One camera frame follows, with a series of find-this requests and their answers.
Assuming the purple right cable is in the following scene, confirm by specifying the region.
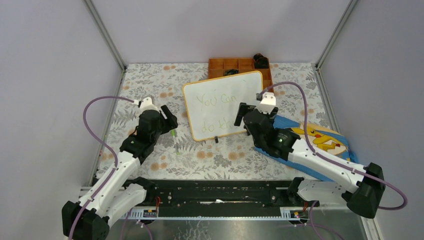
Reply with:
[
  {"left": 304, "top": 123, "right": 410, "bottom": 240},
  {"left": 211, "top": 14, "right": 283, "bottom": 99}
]
[{"left": 258, "top": 81, "right": 408, "bottom": 240}]

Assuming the white green whiteboard marker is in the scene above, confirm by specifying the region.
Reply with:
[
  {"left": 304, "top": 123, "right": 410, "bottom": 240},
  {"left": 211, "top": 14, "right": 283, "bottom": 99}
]
[{"left": 171, "top": 135, "right": 180, "bottom": 155}]

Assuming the yellow framed whiteboard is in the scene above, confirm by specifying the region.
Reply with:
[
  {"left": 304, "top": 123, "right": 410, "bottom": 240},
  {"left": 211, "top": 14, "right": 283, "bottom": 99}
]
[{"left": 182, "top": 71, "right": 263, "bottom": 142}]

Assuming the dark rolled sock middle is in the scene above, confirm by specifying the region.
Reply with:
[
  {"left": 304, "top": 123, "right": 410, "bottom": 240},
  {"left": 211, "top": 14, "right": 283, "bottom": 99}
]
[{"left": 223, "top": 68, "right": 239, "bottom": 76}]

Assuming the dark rolled sock upper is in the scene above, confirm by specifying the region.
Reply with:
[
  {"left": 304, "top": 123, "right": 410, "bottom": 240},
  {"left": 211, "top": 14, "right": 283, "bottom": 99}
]
[{"left": 253, "top": 53, "right": 270, "bottom": 69}]

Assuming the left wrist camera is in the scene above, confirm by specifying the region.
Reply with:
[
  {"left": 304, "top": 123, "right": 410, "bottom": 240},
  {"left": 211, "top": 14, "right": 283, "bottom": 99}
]
[{"left": 132, "top": 96, "right": 160, "bottom": 113}]

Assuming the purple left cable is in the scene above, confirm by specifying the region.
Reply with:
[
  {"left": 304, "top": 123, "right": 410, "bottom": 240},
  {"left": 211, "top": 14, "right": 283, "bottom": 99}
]
[{"left": 67, "top": 96, "right": 137, "bottom": 240}]

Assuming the blue pikachu cloth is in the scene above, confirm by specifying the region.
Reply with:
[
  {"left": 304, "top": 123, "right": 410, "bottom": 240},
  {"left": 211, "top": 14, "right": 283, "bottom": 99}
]
[{"left": 273, "top": 115, "right": 359, "bottom": 182}]

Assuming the purple cable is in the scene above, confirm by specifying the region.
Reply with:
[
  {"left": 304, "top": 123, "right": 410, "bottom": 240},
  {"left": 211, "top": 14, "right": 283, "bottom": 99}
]
[
  {"left": 258, "top": 81, "right": 408, "bottom": 240},
  {"left": 67, "top": 96, "right": 137, "bottom": 240}
]

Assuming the orange wooden compartment tray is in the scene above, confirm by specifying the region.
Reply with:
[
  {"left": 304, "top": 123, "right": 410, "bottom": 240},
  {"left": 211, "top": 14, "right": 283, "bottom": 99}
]
[{"left": 207, "top": 57, "right": 274, "bottom": 89}]

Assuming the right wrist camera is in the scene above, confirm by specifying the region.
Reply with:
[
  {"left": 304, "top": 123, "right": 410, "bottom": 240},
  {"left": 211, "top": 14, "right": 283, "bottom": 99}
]
[{"left": 256, "top": 92, "right": 277, "bottom": 115}]

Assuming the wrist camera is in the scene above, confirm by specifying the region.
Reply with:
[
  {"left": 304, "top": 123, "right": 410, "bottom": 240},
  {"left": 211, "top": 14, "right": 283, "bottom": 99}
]
[
  {"left": 132, "top": 96, "right": 160, "bottom": 113},
  {"left": 256, "top": 92, "right": 277, "bottom": 115}
]

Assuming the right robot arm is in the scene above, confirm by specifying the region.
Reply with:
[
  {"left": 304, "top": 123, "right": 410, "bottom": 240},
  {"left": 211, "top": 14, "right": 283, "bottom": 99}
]
[{"left": 234, "top": 102, "right": 386, "bottom": 219}]

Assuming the dark rolled sock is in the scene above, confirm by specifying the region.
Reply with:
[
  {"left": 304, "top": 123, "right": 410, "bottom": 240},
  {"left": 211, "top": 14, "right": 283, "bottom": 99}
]
[
  {"left": 253, "top": 53, "right": 270, "bottom": 69},
  {"left": 223, "top": 68, "right": 239, "bottom": 76}
]

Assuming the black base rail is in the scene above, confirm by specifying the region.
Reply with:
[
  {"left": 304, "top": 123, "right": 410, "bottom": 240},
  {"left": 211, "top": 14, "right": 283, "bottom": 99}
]
[{"left": 122, "top": 177, "right": 313, "bottom": 219}]

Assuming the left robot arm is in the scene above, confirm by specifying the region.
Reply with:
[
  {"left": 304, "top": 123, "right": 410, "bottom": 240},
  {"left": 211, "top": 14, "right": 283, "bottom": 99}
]
[{"left": 62, "top": 104, "right": 178, "bottom": 240}]

